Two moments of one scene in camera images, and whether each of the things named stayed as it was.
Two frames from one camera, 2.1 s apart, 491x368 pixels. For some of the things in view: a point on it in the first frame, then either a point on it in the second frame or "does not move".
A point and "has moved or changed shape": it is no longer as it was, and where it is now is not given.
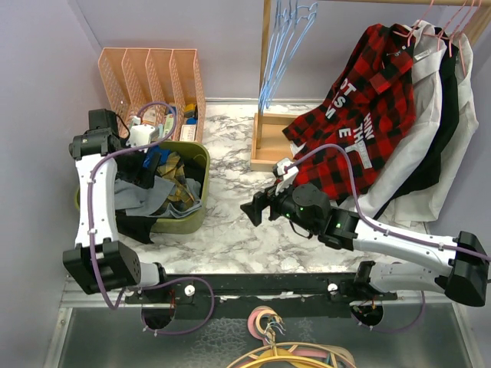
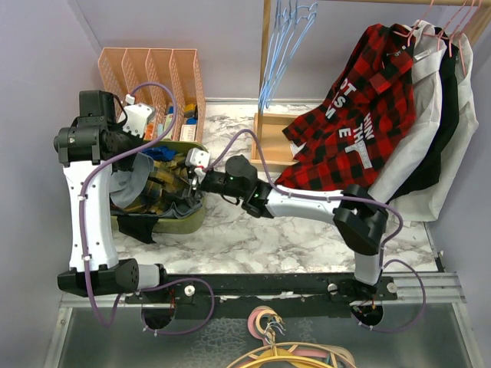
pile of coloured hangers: [265, 323] does not move
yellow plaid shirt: [172, 168] has moved or changed shape
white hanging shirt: [425, 208] does not move
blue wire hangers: [291, 24] does not move
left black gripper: [142, 175] -> [118, 128]
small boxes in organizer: [188, 131] does not move
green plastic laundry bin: [176, 225] does not move
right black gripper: [262, 199] -> [191, 194]
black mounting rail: [265, 297] does not move
